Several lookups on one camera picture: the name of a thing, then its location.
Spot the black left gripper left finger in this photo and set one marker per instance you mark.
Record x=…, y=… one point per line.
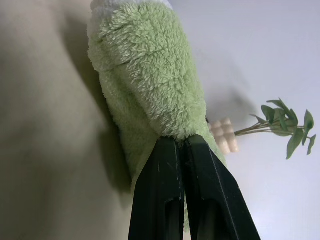
x=155, y=185

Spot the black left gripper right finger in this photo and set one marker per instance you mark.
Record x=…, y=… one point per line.
x=220, y=190

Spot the fluffy green towel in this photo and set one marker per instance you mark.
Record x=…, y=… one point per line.
x=147, y=82

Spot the white bubble-shaped vase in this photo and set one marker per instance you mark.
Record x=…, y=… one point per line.
x=226, y=136

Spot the green leafy plant sprig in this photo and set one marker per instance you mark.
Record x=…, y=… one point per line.
x=285, y=126

